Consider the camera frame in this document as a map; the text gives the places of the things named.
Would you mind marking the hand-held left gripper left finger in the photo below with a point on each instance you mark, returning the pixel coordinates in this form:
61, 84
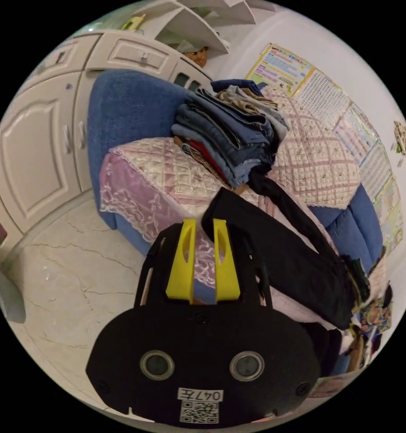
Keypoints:
179, 270

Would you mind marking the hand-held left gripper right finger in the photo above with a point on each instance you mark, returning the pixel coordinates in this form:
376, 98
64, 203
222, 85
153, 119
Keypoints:
227, 274

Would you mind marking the black pants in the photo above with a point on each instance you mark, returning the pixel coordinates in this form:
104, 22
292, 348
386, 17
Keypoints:
290, 257

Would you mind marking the pile of clothes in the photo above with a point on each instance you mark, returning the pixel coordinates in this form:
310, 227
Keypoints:
229, 135

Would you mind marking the colourful heap of clothes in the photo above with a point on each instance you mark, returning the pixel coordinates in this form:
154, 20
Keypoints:
375, 314

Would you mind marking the blue sofa with quilted cover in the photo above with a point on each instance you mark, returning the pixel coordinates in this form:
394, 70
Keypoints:
128, 101

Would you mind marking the white cupboard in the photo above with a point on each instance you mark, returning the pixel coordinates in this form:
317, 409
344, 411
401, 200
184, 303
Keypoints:
30, 152

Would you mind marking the white wall shelf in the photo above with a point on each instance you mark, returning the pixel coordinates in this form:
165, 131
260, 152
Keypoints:
196, 27

